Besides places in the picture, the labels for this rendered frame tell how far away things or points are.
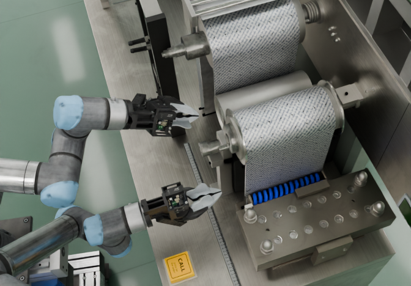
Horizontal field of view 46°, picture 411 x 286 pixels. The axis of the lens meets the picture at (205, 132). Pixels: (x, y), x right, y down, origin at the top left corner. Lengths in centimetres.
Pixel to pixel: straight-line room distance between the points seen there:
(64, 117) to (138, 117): 17
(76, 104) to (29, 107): 196
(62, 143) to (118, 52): 81
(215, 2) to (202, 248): 70
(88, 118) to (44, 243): 35
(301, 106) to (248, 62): 20
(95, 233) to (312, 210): 58
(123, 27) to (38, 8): 166
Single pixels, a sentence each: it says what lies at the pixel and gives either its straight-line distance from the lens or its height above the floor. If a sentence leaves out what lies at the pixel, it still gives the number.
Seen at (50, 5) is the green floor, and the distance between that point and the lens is 359.
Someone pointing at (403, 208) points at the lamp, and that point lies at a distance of 127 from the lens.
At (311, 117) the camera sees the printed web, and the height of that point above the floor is 130.
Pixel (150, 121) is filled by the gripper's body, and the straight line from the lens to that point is 114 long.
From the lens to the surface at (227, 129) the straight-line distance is 119.
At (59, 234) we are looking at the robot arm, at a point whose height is 112.
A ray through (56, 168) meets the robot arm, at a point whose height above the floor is 135.
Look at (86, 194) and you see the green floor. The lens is 264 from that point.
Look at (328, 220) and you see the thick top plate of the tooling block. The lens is 138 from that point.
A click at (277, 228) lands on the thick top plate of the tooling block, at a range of 135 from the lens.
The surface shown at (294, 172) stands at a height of 108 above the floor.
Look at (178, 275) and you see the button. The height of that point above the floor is 92.
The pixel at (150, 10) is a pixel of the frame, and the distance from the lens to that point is 125.
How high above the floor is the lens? 229
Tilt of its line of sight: 58 degrees down
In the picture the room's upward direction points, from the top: 6 degrees counter-clockwise
